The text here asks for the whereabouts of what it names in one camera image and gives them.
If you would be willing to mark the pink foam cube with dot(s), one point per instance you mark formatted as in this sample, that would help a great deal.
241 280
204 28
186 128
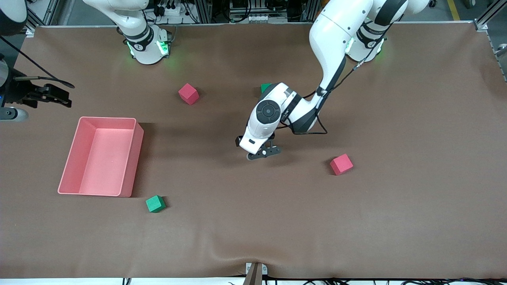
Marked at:
341 164
188 94

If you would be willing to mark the aluminium frame profile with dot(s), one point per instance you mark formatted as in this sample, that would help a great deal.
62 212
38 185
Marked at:
489 16
43 14

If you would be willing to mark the white power strip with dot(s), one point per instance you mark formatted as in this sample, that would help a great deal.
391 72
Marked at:
170 10

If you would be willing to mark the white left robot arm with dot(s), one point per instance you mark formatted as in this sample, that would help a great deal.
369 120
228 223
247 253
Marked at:
340 27

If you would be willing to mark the white connector strip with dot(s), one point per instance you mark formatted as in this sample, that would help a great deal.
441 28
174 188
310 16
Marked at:
255 18

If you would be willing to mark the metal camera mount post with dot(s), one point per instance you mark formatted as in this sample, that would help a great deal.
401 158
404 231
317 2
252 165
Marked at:
253 277

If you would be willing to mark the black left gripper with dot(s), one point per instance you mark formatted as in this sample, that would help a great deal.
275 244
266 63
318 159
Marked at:
272 136

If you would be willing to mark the brown table mat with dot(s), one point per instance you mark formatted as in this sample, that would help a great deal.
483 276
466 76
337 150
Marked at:
253 221

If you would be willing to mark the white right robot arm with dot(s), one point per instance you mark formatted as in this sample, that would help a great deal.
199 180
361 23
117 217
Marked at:
146 43

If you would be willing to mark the pink plastic tray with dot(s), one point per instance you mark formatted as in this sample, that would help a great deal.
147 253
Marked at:
103 166

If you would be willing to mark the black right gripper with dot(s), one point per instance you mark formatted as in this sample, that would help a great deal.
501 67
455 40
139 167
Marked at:
19 92

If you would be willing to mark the green foam cube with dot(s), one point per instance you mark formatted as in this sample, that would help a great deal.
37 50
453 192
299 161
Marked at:
155 204
264 87

